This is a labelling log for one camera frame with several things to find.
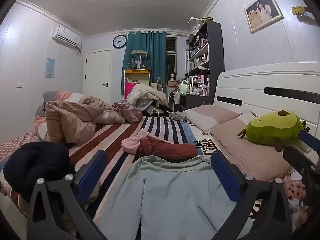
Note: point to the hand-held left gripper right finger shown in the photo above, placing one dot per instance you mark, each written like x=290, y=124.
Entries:
x=223, y=178

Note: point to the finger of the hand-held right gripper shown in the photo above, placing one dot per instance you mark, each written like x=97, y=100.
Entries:
x=308, y=137
x=298, y=158

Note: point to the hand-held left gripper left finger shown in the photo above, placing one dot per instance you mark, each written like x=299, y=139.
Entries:
x=91, y=170

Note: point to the light blue garment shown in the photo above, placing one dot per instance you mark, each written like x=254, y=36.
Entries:
x=175, y=200

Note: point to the pile of beige clothes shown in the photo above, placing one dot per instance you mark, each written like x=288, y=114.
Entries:
x=150, y=93

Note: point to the large pink ribbed pillow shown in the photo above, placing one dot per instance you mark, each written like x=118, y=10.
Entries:
x=252, y=157

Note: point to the green avocado plush toy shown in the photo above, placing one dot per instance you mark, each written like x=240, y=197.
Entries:
x=272, y=127

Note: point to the pink garment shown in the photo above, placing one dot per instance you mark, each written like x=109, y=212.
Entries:
x=132, y=142

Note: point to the beige quilt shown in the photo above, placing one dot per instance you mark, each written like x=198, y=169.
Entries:
x=72, y=122

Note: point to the dark navy cloth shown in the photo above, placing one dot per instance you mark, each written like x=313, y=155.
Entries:
x=35, y=165

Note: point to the dark red garment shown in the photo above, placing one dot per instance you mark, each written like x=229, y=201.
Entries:
x=170, y=148

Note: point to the small pink ribbed pillow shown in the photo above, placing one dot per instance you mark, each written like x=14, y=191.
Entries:
x=212, y=115

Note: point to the white bed headboard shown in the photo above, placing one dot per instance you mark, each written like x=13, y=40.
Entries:
x=280, y=77

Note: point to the shiny pink bag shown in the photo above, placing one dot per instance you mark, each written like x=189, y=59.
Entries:
x=128, y=111

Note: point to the clear plastic bag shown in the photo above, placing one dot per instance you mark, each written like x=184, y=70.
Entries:
x=178, y=115

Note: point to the pink dotted bed sheet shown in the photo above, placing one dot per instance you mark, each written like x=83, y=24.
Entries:
x=15, y=143

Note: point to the white door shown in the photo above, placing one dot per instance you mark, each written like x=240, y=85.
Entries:
x=98, y=75

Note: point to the pale green bag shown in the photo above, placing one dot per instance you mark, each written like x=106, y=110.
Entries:
x=185, y=87

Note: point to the yellow shelf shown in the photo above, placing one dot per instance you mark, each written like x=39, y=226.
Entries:
x=137, y=76

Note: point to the mannequin head with wig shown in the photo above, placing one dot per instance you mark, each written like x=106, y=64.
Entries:
x=172, y=77

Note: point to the glass display case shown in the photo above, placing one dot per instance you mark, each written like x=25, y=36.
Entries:
x=139, y=60

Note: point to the dark bookshelf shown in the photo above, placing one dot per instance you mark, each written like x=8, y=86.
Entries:
x=215, y=55

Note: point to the yellow guitar headstock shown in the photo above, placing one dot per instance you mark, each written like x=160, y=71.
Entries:
x=298, y=10

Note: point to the teal curtain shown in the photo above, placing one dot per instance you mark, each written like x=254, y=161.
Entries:
x=156, y=55

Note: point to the window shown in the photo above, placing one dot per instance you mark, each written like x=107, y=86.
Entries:
x=171, y=55

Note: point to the white air conditioner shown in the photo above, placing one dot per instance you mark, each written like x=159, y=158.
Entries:
x=65, y=36

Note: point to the clear box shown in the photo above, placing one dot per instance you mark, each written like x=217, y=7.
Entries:
x=195, y=25

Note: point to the small blue wall poster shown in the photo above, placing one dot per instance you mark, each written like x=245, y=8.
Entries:
x=50, y=67

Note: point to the round wall clock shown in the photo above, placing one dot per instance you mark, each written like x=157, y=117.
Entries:
x=120, y=41

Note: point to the framed wall photo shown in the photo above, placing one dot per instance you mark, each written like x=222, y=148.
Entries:
x=263, y=11

